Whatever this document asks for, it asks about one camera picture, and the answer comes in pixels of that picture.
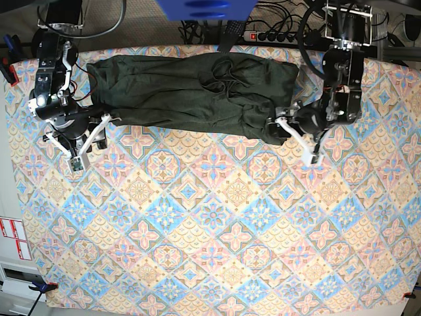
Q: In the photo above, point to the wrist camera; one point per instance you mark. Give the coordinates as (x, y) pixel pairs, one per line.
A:
(78, 163)
(309, 158)

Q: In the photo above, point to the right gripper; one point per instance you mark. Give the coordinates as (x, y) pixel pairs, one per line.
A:
(78, 128)

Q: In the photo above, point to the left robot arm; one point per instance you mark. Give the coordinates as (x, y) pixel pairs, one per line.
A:
(341, 73)

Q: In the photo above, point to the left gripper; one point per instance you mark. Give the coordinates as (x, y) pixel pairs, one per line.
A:
(307, 120)

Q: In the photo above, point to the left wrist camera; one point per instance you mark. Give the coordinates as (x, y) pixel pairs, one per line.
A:
(309, 158)

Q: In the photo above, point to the colourful patterned tablecloth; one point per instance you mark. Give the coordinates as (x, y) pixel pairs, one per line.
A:
(167, 222)

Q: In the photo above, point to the black clamp bottom right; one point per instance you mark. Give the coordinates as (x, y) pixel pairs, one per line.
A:
(410, 295)

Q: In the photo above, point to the blue plastic box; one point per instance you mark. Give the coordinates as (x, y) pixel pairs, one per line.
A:
(207, 9)

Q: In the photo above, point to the red white stickers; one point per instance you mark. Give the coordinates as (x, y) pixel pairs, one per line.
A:
(14, 235)

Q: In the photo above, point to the white power strip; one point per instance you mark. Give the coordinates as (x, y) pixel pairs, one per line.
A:
(270, 37)

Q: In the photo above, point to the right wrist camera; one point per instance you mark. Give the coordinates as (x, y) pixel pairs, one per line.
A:
(78, 163)

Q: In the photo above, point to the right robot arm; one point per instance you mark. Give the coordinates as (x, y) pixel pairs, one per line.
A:
(57, 55)

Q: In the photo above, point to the dark green long-sleeve shirt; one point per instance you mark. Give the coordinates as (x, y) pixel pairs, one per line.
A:
(234, 93)

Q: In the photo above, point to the blue clamp bottom left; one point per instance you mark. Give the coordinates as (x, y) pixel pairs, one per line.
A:
(41, 288)

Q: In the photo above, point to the black remote control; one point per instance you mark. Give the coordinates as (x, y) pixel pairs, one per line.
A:
(234, 29)

